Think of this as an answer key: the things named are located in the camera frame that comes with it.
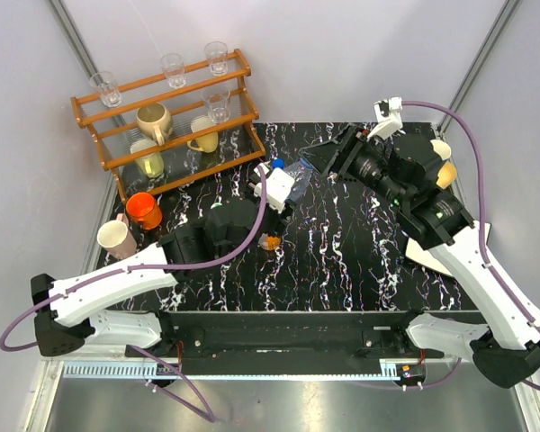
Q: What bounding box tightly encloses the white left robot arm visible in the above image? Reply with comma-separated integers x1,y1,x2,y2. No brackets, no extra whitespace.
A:
31,170,295,357

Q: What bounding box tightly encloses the orange mug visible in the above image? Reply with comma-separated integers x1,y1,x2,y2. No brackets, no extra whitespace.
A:
126,192,163,230

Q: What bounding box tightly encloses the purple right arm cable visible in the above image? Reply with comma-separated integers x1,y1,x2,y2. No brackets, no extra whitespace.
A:
400,99,540,397

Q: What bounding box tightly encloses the clear glass middle shelf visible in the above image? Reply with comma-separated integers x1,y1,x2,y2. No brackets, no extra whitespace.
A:
202,88,230,124

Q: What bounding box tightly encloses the pale green mug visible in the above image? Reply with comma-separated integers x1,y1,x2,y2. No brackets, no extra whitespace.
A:
130,138,164,178

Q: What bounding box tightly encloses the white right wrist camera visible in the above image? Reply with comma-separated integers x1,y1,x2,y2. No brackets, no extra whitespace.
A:
367,96,402,140

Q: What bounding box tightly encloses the yellow mug on shelf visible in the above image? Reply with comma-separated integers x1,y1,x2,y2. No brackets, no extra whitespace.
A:
187,116,219,153

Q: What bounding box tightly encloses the Pepsi bottle blue cap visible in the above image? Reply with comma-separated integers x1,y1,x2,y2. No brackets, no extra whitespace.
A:
272,158,284,169

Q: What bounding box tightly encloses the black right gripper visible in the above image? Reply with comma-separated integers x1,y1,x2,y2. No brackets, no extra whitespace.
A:
298,121,409,209

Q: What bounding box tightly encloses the clear blue water bottle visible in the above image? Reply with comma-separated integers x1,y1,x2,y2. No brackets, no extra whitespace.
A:
284,158,313,203

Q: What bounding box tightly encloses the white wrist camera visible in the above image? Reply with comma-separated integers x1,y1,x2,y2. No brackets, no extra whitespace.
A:
256,164,295,213
367,96,402,140

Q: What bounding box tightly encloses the orange juice bottle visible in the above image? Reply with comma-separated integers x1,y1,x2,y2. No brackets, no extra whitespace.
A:
258,234,282,251

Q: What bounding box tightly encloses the yellow saucer plate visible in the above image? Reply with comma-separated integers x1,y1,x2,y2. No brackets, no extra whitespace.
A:
436,161,457,190

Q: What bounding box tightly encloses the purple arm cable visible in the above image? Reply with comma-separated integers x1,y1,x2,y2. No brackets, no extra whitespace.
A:
0,162,269,353
400,99,540,397

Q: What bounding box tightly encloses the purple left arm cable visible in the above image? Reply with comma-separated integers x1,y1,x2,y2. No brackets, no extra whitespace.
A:
0,162,269,353

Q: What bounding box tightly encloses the clear glass top middle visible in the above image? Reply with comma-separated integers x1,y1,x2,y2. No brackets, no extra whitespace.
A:
160,53,185,89

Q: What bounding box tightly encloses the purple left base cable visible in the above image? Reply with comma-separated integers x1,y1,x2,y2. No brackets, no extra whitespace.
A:
130,345,217,423

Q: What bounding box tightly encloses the clear glass top left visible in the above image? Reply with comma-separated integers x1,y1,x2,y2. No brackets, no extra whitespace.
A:
89,71,122,108

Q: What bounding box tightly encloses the clear glass top right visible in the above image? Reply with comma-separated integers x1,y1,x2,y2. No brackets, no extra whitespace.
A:
204,41,229,77

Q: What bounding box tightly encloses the pink mug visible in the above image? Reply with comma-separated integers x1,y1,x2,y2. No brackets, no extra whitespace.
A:
96,213,137,260

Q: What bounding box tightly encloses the beige ceramic mug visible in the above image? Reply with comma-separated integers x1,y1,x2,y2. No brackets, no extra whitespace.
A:
136,103,173,146

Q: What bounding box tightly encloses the blue cup white inside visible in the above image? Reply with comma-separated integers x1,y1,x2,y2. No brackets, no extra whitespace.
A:
430,139,452,161

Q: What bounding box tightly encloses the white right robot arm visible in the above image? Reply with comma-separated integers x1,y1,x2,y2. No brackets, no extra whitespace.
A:
300,124,540,389

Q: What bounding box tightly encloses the clear glass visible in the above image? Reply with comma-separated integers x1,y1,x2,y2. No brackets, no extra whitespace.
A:
160,53,185,89
204,41,229,77
89,71,122,108

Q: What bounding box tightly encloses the wooden three-tier shelf rack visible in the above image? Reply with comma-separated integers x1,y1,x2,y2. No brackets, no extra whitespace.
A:
71,49,266,202

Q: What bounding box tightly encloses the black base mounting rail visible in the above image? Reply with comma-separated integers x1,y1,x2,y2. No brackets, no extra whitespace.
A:
94,310,446,377

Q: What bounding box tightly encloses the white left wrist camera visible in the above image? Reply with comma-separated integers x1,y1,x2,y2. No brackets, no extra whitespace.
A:
256,164,295,213

